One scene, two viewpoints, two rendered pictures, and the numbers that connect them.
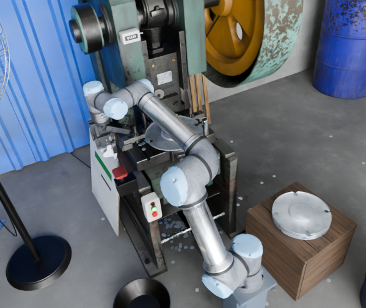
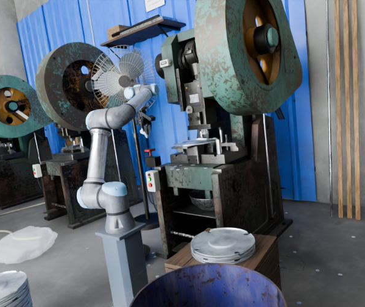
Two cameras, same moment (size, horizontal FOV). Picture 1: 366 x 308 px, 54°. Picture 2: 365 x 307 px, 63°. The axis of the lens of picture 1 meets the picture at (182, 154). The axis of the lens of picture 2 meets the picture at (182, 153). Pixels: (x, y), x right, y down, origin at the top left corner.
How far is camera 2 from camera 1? 194 cm
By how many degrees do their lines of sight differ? 65
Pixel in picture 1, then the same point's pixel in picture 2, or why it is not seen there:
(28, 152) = not seen: hidden behind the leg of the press
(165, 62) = (194, 87)
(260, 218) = not seen: hidden behind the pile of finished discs
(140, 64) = (173, 83)
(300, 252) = (176, 258)
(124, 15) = (166, 52)
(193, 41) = not seen: hidden behind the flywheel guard
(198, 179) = (97, 116)
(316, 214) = (226, 248)
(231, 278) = (85, 190)
